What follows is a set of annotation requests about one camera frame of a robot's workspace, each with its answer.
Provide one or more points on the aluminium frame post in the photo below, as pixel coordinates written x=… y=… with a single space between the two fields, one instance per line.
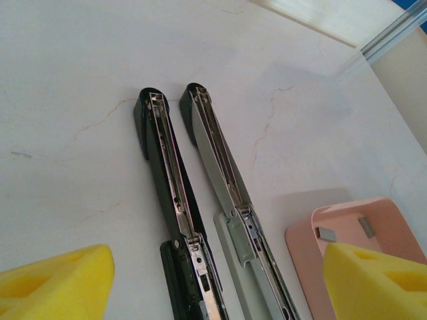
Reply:
x=393 y=30

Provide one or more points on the pink plastic tray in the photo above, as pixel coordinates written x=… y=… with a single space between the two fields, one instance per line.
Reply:
x=400 y=226

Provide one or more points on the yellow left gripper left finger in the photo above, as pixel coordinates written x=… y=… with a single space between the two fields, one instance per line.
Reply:
x=50 y=283

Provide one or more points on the silver staple strip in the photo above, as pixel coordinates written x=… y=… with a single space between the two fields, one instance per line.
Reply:
x=367 y=228
x=328 y=235

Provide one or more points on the grey and black stapler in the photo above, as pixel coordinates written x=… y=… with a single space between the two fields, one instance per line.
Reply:
x=213 y=160

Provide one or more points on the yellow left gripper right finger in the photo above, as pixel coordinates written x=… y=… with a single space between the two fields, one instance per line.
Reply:
x=373 y=286

